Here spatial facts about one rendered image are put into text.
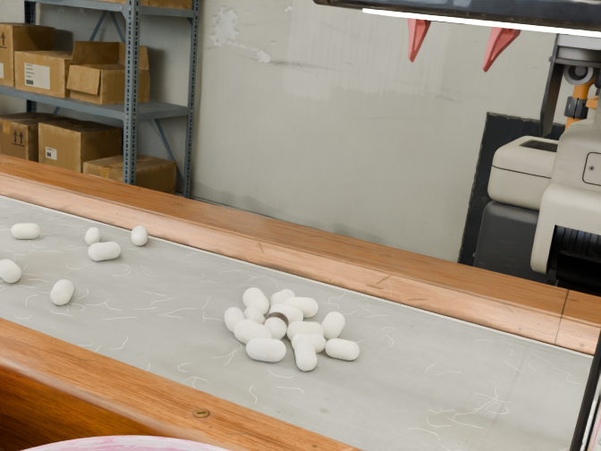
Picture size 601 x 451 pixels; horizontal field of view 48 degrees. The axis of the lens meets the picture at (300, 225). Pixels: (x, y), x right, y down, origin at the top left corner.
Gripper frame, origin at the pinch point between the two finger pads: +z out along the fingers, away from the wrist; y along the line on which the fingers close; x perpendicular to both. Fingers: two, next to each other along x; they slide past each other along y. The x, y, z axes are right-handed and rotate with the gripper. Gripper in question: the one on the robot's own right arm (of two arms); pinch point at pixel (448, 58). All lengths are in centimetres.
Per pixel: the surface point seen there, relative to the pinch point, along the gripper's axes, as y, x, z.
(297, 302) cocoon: -1.8, -16.4, 35.1
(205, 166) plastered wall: -164, 186, -14
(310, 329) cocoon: 2.0, -20.0, 37.1
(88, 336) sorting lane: -14, -30, 44
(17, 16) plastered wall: -295, 160, -66
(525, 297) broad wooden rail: 17.0, -1.7, 26.8
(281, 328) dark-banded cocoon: -0.3, -21.3, 37.9
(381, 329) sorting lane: 6.0, -12.3, 35.0
